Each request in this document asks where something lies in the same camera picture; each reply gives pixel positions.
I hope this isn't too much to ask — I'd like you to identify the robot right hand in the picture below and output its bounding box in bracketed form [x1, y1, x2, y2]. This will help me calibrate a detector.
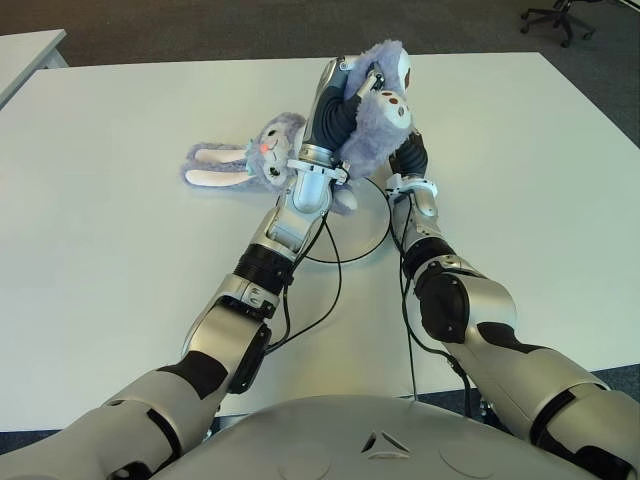
[388, 128, 430, 178]

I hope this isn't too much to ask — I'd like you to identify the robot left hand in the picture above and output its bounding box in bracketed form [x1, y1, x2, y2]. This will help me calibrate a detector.
[299, 55, 386, 161]

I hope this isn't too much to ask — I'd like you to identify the purple plush rabbit doll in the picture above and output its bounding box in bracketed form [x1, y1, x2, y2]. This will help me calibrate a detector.
[180, 39, 416, 216]

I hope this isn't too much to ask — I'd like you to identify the white plate black rim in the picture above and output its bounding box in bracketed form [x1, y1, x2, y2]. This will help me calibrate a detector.
[298, 177, 392, 265]

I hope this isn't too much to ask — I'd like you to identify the black office chair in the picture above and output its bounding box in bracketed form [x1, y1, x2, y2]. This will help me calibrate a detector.
[519, 0, 596, 49]

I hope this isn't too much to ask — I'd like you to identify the silver robot torso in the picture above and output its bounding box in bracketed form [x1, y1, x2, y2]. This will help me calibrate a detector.
[164, 392, 551, 480]

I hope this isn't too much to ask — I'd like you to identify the white side desk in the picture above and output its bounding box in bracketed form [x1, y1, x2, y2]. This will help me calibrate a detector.
[0, 28, 69, 109]

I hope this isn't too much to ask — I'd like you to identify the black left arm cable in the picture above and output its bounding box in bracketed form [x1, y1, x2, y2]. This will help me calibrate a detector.
[262, 214, 344, 356]

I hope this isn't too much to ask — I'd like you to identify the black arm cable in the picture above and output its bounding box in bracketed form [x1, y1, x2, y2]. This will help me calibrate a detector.
[391, 192, 474, 404]
[262, 214, 344, 356]

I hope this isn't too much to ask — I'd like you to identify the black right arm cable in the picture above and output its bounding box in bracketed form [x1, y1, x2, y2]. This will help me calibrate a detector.
[391, 192, 474, 404]

